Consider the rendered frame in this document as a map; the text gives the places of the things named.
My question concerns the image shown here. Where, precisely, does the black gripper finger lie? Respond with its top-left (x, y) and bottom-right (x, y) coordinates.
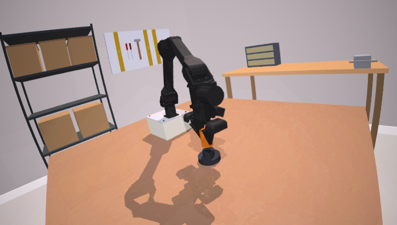
top-left (201, 129), bottom-right (214, 145)
top-left (189, 123), bottom-right (205, 137)

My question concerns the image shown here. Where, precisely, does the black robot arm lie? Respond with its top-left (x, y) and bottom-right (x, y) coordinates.
top-left (157, 36), bottom-right (225, 119)

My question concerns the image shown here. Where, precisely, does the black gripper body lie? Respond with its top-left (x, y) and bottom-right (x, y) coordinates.
top-left (183, 102), bottom-right (228, 134)

